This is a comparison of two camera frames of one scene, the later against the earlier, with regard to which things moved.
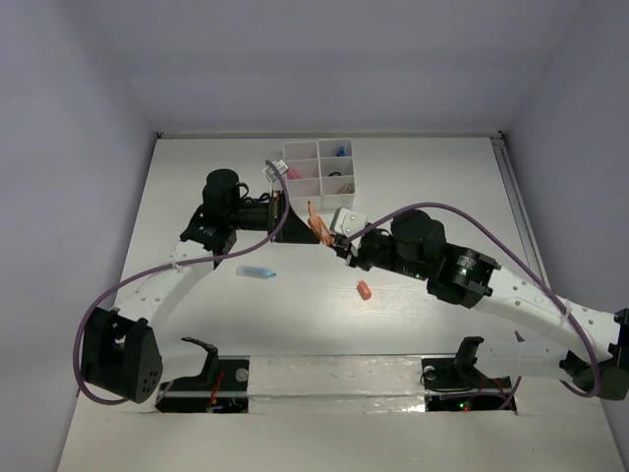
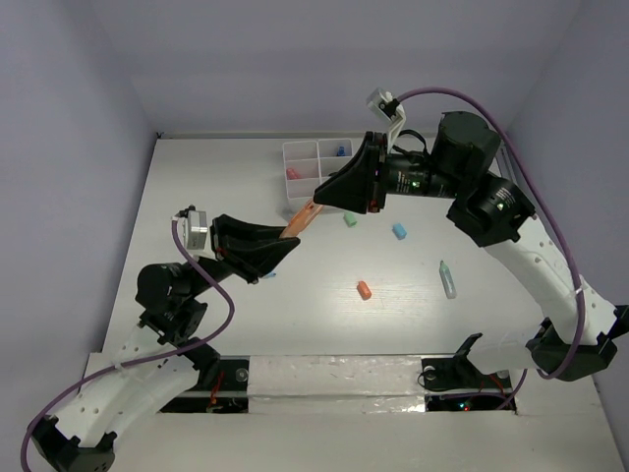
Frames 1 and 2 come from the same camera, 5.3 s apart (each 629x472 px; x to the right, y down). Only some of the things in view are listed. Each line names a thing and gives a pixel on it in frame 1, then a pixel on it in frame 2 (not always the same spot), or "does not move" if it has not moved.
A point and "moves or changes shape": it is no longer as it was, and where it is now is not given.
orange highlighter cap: (364, 290) does not move
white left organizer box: (307, 157) does not move
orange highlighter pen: (317, 224) moves or changes shape
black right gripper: (356, 260) to (353, 184)
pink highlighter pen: (293, 174) does not move
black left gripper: (295, 231) to (248, 249)
